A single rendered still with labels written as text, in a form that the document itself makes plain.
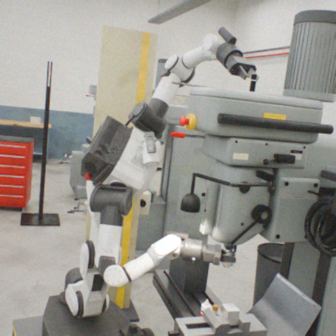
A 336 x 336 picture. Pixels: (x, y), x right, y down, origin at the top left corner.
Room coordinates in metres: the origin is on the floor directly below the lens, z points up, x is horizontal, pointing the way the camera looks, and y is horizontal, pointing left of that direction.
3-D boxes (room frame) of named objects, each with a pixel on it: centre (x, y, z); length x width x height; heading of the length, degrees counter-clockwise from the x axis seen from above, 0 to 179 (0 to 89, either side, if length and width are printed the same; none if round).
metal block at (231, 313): (1.47, -0.31, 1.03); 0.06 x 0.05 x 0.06; 18
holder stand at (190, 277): (1.94, -0.17, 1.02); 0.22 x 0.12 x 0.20; 20
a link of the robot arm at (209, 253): (1.55, -0.20, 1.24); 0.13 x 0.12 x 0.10; 174
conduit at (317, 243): (1.44, -0.60, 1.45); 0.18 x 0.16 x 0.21; 109
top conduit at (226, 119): (1.42, -0.37, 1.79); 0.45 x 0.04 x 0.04; 109
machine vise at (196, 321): (1.46, -0.28, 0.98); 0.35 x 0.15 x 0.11; 108
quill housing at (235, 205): (1.55, -0.29, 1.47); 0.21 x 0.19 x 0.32; 19
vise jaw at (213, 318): (1.45, -0.26, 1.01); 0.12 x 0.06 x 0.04; 18
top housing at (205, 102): (1.55, -0.30, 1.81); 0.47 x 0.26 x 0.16; 109
